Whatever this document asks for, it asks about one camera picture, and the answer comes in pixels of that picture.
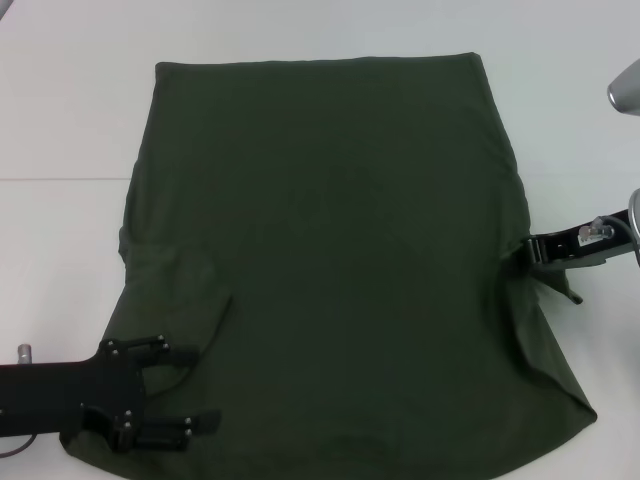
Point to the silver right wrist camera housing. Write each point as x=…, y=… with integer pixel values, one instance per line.
x=625, y=87

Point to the dark green shirt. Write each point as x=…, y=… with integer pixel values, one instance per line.
x=325, y=225

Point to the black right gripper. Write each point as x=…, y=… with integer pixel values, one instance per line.
x=560, y=247

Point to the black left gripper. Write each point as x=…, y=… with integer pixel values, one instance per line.
x=75, y=395

